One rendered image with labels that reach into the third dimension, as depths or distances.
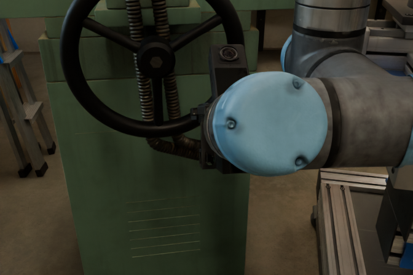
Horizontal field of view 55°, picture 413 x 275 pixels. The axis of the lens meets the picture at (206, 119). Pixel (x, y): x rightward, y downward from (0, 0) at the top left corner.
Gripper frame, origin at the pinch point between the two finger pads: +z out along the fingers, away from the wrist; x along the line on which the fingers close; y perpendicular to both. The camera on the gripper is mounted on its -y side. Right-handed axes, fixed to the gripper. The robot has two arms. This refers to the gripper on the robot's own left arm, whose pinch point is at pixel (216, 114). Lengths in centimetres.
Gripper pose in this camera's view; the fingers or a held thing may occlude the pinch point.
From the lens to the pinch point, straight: 61.8
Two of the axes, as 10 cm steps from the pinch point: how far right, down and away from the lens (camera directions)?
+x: 10.0, -0.2, 0.9
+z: -0.9, 0.3, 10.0
